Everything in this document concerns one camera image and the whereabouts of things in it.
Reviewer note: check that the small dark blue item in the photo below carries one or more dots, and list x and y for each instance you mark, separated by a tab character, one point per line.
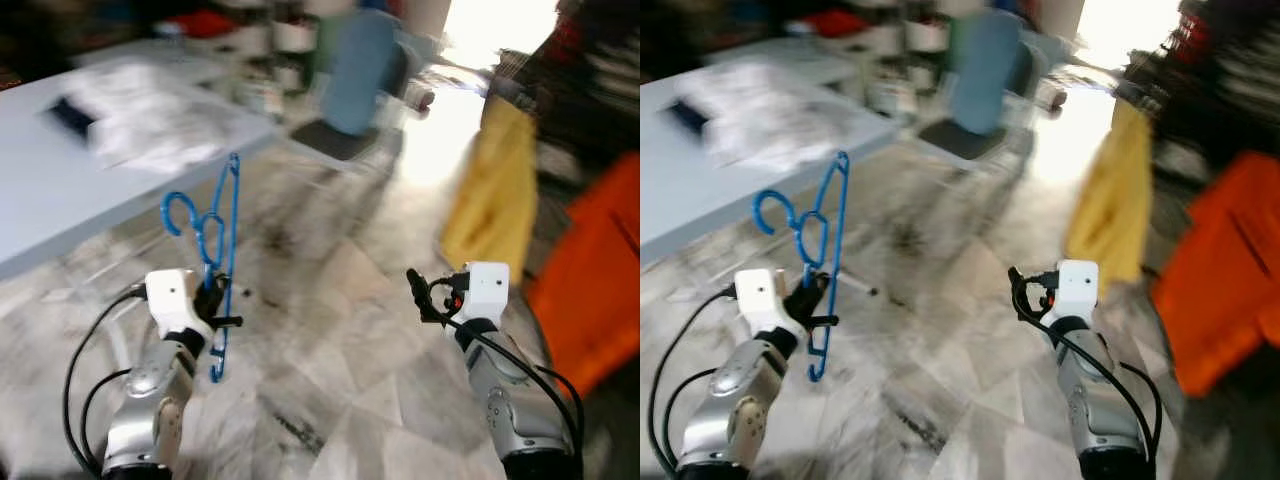
688	116
70	115

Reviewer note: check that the orange t-shirt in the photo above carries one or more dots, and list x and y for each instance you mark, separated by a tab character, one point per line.
1220	290
590	290

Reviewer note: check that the pale blue cushion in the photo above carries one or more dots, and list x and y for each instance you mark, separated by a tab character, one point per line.
360	70
990	70

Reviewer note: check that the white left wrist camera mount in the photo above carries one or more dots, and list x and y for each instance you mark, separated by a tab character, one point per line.
760	298
170	300

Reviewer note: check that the red cloth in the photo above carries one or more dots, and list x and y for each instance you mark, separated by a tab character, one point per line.
835	24
200	24

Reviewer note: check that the yellow shirt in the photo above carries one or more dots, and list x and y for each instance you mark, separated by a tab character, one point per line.
1110	200
495	200

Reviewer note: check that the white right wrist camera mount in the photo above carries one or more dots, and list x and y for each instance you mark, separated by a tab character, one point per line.
488	290
1078	288

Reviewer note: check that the blue plastic hanger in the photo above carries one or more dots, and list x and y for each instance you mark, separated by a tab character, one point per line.
234	220
842	220

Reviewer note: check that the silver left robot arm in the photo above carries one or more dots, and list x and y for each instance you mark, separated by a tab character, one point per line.
150	400
740	400

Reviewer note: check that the white shirt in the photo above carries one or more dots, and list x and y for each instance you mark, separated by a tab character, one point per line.
160	120
780	118

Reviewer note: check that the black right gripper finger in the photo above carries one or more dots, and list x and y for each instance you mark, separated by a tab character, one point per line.
1023	297
424	298

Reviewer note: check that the grey seat folding chair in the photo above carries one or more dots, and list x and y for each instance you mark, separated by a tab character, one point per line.
960	140
335	140

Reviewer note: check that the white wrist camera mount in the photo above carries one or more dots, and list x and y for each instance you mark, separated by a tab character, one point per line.
170	300
1078	288
760	298
488	290

